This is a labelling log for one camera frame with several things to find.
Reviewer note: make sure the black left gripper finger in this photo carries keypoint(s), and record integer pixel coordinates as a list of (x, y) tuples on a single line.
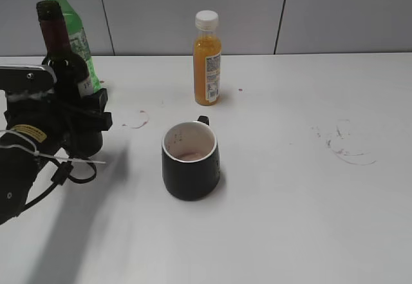
[(88, 114)]

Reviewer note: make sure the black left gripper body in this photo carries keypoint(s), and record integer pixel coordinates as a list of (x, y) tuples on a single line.
[(42, 121)]

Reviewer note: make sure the dark red wine bottle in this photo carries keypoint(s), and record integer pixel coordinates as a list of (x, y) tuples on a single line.
[(70, 69)]

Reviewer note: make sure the black mug white interior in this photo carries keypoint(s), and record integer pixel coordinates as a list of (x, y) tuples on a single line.
[(191, 159)]

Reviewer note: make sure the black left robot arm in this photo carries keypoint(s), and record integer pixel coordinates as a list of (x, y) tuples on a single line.
[(18, 176)]

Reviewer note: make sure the white zip tie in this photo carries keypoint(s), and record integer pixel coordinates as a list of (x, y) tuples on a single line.
[(35, 152)]

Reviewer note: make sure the green plastic soda bottle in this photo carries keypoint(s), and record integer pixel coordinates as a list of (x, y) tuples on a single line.
[(78, 40)]

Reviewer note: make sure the orange juice bottle white cap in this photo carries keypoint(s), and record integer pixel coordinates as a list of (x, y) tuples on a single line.
[(207, 59)]

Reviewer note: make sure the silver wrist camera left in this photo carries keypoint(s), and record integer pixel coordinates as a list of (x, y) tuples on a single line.
[(27, 82)]

